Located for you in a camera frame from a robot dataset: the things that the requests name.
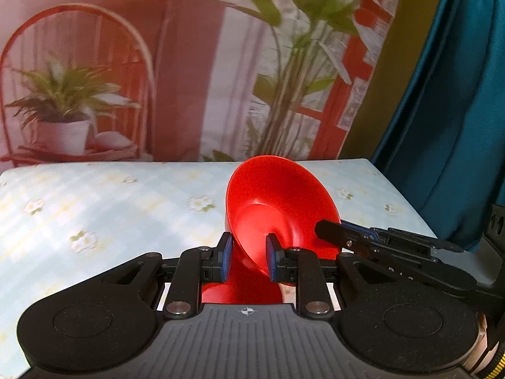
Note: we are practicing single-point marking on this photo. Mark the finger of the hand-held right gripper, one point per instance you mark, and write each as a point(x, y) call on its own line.
point(414, 241)
point(426, 274)

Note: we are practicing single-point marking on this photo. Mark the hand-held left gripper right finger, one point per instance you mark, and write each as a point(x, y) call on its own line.
point(271, 256)

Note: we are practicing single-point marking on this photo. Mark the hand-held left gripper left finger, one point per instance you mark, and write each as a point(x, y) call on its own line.
point(227, 256)

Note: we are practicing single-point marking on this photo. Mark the red plastic bowl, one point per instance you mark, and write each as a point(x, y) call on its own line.
point(244, 286)
point(276, 197)

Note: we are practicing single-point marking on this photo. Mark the floral checked tablecloth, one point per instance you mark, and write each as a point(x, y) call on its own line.
point(118, 213)

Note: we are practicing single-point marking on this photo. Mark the teal curtain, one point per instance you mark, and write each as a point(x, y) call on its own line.
point(453, 106)

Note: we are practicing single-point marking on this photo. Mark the printed room scene backdrop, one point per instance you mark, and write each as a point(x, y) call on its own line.
point(189, 67)

